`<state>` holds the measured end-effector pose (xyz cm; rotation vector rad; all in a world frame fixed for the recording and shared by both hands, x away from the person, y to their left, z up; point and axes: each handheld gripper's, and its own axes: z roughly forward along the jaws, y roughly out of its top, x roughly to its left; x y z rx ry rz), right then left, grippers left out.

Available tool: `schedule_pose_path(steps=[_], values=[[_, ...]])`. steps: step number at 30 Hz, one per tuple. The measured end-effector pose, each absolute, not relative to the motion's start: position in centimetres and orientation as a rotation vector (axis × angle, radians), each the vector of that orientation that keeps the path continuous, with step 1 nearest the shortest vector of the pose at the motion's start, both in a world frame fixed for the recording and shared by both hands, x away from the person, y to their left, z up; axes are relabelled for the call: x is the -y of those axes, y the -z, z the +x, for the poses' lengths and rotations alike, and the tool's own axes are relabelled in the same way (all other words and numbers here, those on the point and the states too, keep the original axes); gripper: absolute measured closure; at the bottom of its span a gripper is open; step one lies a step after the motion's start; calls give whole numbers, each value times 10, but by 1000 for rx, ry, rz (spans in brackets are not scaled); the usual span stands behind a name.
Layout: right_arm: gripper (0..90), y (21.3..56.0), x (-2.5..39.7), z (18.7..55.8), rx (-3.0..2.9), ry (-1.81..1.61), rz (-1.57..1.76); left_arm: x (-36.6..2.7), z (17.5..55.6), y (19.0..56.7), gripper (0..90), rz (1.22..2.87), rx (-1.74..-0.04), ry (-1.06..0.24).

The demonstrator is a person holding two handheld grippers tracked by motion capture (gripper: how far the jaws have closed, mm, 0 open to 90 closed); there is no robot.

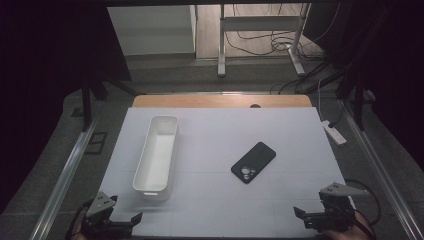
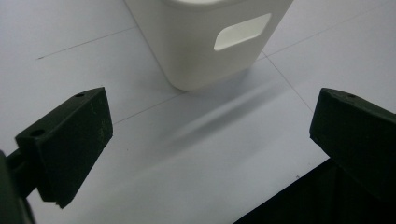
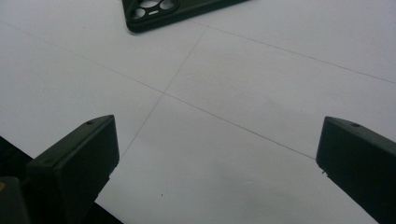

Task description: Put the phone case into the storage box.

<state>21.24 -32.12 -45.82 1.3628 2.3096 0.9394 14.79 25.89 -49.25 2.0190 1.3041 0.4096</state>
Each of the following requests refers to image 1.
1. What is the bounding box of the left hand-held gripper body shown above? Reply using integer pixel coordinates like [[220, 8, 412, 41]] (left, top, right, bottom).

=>
[[80, 191, 135, 240]]

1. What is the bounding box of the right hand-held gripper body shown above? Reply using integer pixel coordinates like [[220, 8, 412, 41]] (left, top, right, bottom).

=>
[[304, 181, 370, 233]]

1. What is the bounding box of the white plastic storage box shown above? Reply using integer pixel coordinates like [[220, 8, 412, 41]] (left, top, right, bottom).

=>
[[132, 114, 180, 202]]

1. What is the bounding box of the smartphone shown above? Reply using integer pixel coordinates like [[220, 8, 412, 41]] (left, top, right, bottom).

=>
[[240, 165, 255, 183]]

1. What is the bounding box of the person's right hand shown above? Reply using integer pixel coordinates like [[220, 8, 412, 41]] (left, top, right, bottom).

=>
[[319, 213, 368, 240]]

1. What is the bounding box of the person's left hand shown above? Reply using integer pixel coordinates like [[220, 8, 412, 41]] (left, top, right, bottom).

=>
[[71, 225, 85, 240]]

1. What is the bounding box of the white power strip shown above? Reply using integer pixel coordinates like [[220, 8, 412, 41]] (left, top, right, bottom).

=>
[[321, 119, 348, 147]]

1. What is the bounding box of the black stand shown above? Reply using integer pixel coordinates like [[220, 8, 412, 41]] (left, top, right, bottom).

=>
[[334, 64, 368, 132], [79, 71, 110, 133]]

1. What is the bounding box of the white table mat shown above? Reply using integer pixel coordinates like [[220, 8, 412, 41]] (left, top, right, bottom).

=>
[[98, 106, 355, 239]]

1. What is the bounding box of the wooden table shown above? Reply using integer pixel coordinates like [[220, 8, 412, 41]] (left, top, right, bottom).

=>
[[131, 94, 314, 109]]

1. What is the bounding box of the dark curtain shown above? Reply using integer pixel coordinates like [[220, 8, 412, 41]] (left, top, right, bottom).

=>
[[302, 0, 424, 174], [0, 0, 132, 215]]

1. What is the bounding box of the white cabinet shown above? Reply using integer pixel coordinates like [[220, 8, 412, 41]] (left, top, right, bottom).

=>
[[106, 4, 197, 57]]

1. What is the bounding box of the left hand-held gripper cable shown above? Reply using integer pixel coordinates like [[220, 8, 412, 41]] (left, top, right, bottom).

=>
[[65, 197, 95, 240]]

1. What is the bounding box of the hand-held gripper cable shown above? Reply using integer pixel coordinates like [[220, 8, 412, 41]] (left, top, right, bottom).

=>
[[344, 178, 382, 240], [65, 197, 95, 240]]

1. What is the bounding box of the right hand-held gripper cable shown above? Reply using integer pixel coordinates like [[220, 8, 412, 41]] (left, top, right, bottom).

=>
[[344, 178, 382, 240]]

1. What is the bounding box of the metal rail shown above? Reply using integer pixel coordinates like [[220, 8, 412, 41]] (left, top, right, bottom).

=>
[[27, 120, 98, 240], [339, 99, 424, 240]]

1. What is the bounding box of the black plug cable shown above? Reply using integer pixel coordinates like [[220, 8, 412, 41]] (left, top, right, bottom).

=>
[[327, 99, 346, 130]]

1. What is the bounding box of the white power strip cable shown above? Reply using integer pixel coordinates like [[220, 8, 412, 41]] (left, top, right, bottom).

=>
[[316, 77, 327, 123]]

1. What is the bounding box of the tangle of black floor cables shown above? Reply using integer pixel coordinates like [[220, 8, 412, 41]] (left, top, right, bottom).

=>
[[224, 2, 341, 63]]

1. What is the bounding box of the white desk frame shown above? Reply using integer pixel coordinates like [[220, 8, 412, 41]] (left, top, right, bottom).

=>
[[217, 2, 312, 78]]

